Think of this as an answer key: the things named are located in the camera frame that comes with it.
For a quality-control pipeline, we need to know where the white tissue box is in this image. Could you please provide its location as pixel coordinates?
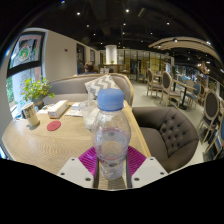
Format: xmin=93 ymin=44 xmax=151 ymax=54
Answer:
xmin=47 ymin=99 xmax=70 ymax=120

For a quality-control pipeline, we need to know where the green potted plant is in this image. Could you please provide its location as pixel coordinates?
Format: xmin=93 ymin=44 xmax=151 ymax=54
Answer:
xmin=20 ymin=75 xmax=55 ymax=108

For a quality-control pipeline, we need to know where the flat round red coaster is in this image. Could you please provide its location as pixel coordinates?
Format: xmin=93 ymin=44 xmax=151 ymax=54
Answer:
xmin=46 ymin=120 xmax=62 ymax=132

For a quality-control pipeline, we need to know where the grey tufted armchair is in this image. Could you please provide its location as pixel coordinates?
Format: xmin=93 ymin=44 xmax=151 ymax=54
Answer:
xmin=131 ymin=105 xmax=200 ymax=173

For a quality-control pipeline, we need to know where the grey white chevron cushion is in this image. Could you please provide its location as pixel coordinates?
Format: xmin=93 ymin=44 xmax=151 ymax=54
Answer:
xmin=84 ymin=74 xmax=120 ymax=100

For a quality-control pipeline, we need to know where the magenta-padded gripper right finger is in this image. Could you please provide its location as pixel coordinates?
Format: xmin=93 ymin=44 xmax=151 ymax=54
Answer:
xmin=125 ymin=145 xmax=169 ymax=190

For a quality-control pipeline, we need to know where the white paper sheet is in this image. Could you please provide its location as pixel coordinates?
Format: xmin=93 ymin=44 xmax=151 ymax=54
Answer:
xmin=64 ymin=108 xmax=84 ymax=118

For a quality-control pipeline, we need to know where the clear blue-capped water bottle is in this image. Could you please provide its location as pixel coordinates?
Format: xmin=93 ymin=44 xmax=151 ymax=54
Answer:
xmin=90 ymin=88 xmax=132 ymax=182

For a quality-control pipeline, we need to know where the group of ceiling lights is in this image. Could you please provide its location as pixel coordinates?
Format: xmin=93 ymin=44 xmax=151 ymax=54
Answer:
xmin=59 ymin=0 xmax=224 ymax=74

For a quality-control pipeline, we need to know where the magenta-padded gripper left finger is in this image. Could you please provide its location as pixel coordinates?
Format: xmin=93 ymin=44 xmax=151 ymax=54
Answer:
xmin=57 ymin=146 xmax=100 ymax=190

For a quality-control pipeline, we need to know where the person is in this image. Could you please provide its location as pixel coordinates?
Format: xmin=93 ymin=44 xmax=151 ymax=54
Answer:
xmin=81 ymin=61 xmax=99 ymax=75

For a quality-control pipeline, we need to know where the grey wood-framed sofa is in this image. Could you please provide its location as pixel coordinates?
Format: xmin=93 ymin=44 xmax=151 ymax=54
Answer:
xmin=43 ymin=73 xmax=135 ymax=107

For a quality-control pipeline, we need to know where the white printed mug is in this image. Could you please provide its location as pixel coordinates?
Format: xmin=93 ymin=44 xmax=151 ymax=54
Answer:
xmin=20 ymin=101 xmax=41 ymax=128

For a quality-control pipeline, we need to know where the group of dining chairs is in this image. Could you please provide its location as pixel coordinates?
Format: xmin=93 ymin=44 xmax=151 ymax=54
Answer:
xmin=145 ymin=66 xmax=224 ymax=161

